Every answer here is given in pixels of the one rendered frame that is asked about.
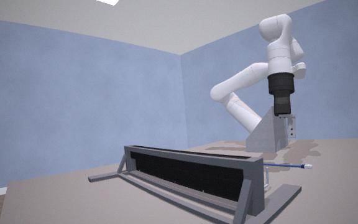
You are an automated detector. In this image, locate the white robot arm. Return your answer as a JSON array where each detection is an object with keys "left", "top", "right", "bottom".
[{"left": 210, "top": 14, "right": 304, "bottom": 133}]

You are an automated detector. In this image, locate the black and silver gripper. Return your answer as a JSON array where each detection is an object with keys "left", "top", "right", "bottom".
[{"left": 267, "top": 57, "right": 306, "bottom": 138}]

